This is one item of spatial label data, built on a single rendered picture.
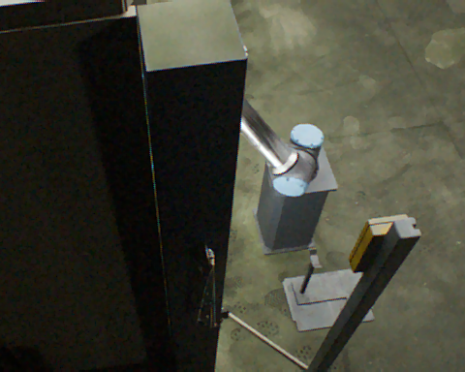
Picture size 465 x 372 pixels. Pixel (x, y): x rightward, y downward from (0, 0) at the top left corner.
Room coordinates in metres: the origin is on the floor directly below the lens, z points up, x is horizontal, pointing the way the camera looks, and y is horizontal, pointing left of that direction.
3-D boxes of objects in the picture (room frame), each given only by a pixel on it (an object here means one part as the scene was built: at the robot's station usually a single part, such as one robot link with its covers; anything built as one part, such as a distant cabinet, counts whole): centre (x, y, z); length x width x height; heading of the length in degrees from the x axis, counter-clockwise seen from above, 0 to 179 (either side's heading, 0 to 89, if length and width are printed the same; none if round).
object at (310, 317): (0.83, -0.62, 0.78); 0.31 x 0.23 x 0.01; 94
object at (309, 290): (0.85, -0.62, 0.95); 0.26 x 0.15 x 0.32; 94
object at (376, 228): (0.74, -0.63, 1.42); 0.12 x 0.06 x 0.26; 94
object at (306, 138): (1.57, -0.67, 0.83); 0.17 x 0.15 x 0.18; 152
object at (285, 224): (1.58, -0.67, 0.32); 0.31 x 0.31 x 0.64; 4
